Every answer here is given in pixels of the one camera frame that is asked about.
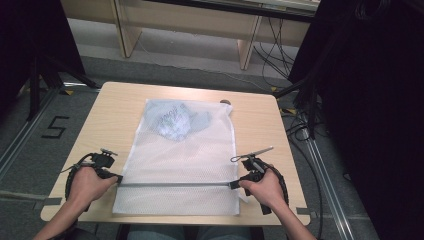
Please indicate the metal floor rail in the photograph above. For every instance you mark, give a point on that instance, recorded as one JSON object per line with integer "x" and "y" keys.
{"x": 328, "y": 186}
{"x": 23, "y": 136}

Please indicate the black curtain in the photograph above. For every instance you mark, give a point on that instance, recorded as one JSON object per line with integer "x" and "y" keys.
{"x": 30, "y": 40}
{"x": 373, "y": 100}

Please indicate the person's right hand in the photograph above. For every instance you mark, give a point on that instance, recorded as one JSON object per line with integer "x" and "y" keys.
{"x": 268, "y": 193}

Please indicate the small wooden table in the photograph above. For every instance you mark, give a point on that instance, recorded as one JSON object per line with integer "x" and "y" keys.
{"x": 110, "y": 110}

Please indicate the black tripod stand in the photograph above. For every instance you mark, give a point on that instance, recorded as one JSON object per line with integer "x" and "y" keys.
{"x": 306, "y": 100}
{"x": 50, "y": 75}

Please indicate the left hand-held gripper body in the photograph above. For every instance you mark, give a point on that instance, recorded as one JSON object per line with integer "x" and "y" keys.
{"x": 102, "y": 161}

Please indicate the light wooden desk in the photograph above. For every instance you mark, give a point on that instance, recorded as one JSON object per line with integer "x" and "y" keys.
{"x": 186, "y": 20}

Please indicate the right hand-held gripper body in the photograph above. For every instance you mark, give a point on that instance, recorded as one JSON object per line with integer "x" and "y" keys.
{"x": 255, "y": 168}

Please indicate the person's left hand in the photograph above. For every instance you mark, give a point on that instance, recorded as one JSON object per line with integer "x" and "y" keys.
{"x": 86, "y": 186}

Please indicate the person's legs in jeans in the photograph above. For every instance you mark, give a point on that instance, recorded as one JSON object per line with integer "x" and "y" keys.
{"x": 186, "y": 233}

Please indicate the grey and white garment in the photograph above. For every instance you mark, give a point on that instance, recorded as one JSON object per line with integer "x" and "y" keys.
{"x": 176, "y": 120}

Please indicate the white mesh laundry bag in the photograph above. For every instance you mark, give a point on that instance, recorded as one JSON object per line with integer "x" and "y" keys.
{"x": 181, "y": 166}

